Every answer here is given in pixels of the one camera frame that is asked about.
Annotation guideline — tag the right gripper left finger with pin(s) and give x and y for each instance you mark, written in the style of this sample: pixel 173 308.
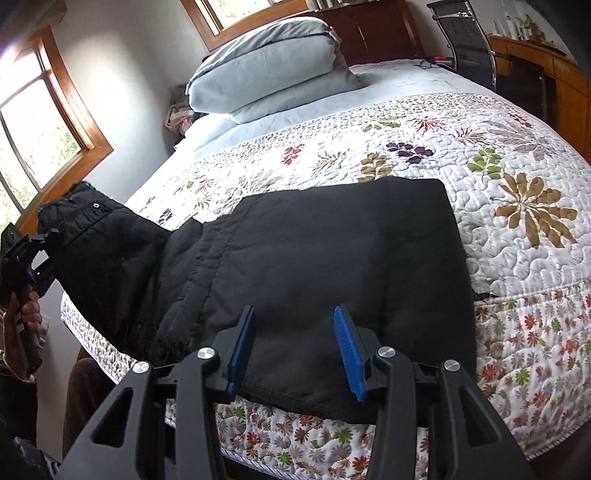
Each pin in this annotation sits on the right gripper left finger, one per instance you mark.
pixel 124 438

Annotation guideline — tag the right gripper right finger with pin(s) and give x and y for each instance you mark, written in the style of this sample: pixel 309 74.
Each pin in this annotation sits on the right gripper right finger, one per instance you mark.
pixel 468 439

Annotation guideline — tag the black pants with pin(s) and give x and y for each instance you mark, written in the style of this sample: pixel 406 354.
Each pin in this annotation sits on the black pants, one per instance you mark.
pixel 389 250

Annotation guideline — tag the person left hand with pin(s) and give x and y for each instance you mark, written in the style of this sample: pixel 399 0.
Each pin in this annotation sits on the person left hand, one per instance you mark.
pixel 20 319

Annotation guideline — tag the wooden framed window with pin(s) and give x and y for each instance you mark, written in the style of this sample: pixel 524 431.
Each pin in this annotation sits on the wooden framed window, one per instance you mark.
pixel 49 139
pixel 218 22

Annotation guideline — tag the crumpled clothes beside bed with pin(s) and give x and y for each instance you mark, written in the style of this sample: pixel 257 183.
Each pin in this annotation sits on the crumpled clothes beside bed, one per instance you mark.
pixel 180 116

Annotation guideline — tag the floral quilted bedspread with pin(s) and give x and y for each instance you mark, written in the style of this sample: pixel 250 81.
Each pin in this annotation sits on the floral quilted bedspread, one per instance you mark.
pixel 521 198

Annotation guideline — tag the folded light blue duvet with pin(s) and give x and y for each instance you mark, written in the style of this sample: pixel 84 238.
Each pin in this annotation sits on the folded light blue duvet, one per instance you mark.
pixel 274 68

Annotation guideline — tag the wooden desk cabinet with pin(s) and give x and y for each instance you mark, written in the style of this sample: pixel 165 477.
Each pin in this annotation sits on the wooden desk cabinet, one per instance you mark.
pixel 568 101

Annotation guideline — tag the light blue bed sheet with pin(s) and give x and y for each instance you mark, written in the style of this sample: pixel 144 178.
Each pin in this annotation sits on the light blue bed sheet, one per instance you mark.
pixel 380 82

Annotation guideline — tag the black mesh office chair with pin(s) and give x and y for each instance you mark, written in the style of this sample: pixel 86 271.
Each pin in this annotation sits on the black mesh office chair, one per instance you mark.
pixel 473 57

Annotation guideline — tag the dark wooden headboard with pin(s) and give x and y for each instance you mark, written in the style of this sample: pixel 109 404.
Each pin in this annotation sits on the dark wooden headboard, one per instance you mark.
pixel 374 32

